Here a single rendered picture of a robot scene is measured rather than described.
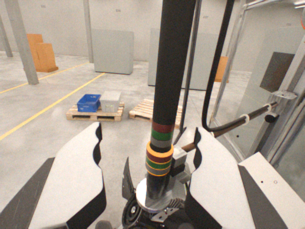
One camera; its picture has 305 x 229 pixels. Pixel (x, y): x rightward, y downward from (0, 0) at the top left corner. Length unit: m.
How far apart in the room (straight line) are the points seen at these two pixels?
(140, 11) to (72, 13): 5.02
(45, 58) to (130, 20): 6.77
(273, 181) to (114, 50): 7.39
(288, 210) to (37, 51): 8.63
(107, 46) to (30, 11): 9.29
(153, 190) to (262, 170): 0.49
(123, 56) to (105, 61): 0.92
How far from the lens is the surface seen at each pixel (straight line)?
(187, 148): 0.29
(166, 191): 0.32
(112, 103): 3.32
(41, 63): 8.62
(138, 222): 0.53
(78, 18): 13.89
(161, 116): 0.19
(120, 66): 7.61
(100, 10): 13.27
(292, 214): 0.63
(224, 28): 0.24
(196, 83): 6.10
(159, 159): 0.22
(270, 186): 0.66
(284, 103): 0.72
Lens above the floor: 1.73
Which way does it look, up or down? 28 degrees down
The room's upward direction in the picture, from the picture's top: 5 degrees clockwise
